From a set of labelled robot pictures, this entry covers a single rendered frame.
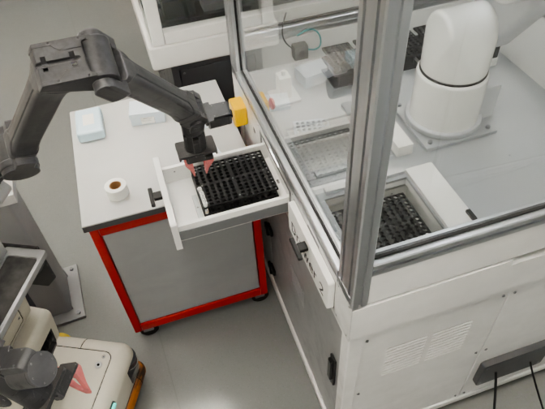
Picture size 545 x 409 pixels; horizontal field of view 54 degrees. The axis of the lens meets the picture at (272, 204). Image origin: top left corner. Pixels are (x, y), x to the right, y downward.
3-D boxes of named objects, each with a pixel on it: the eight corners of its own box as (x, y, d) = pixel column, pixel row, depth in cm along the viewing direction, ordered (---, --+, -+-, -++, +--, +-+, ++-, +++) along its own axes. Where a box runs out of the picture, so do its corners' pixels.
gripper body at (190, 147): (175, 148, 142) (170, 127, 137) (212, 139, 144) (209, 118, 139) (180, 164, 138) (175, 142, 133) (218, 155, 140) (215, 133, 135)
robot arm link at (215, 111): (179, 92, 125) (190, 125, 124) (225, 80, 128) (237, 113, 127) (178, 111, 137) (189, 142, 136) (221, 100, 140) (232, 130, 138)
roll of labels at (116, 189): (104, 200, 172) (100, 192, 169) (111, 185, 176) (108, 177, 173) (125, 202, 171) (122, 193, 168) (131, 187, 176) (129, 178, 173)
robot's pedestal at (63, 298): (15, 342, 224) (-82, 223, 169) (10, 286, 244) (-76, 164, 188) (86, 316, 231) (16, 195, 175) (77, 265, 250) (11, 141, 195)
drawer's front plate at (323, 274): (327, 310, 134) (328, 285, 126) (289, 227, 153) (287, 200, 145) (333, 307, 134) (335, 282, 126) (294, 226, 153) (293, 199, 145)
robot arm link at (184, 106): (67, 36, 90) (85, 95, 88) (96, 22, 88) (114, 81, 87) (181, 98, 131) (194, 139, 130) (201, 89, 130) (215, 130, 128)
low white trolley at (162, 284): (138, 346, 220) (81, 227, 164) (119, 237, 261) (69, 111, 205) (272, 305, 230) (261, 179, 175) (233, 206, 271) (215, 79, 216)
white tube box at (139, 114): (131, 127, 197) (128, 115, 193) (132, 112, 203) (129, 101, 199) (166, 122, 198) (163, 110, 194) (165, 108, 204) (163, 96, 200)
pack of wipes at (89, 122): (106, 138, 193) (103, 128, 190) (79, 144, 192) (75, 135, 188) (103, 114, 203) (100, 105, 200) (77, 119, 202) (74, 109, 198)
